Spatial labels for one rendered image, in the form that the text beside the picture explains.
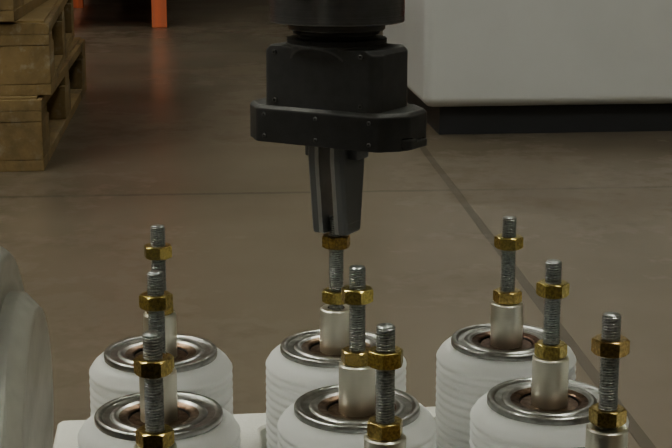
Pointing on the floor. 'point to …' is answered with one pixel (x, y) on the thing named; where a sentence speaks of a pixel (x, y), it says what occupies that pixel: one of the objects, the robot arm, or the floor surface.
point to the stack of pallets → (37, 53)
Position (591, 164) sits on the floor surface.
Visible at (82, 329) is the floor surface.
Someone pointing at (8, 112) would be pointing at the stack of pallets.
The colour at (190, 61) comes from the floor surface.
